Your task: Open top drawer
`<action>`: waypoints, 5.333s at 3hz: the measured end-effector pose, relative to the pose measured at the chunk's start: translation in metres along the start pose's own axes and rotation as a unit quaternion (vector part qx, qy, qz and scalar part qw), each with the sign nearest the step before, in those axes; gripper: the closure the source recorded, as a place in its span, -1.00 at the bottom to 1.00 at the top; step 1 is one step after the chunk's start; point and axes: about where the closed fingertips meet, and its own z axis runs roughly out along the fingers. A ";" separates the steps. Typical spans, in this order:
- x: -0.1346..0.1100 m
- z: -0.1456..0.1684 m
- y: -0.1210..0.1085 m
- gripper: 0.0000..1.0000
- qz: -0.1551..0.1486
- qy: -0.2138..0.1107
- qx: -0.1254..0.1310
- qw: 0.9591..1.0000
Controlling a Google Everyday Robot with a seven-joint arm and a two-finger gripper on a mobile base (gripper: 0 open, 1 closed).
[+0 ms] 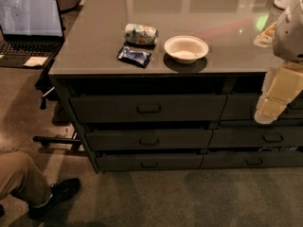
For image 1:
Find white sticky note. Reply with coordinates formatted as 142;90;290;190
24;57;46;67

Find person's leg tan trousers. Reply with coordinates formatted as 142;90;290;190
0;151;52;207

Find black shoe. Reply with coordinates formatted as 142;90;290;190
28;178;81;219

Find dark cabinet frame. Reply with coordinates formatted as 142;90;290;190
53;74;303;171

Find white bowl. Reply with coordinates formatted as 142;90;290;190
164;36;208;64

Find dark drawer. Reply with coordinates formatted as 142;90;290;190
70;95;226;123
201;151;303;168
86;129;212;150
221;93;303;120
208;127;303;148
96;153;204;171

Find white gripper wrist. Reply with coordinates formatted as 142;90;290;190
254;61;303;125

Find open laptop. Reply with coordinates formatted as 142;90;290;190
0;0;64;68

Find black chair base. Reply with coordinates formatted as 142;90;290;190
32;86;82;150

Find blue snack packet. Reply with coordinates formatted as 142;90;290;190
116;45;152;68

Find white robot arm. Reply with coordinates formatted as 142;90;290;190
254;0;303;124

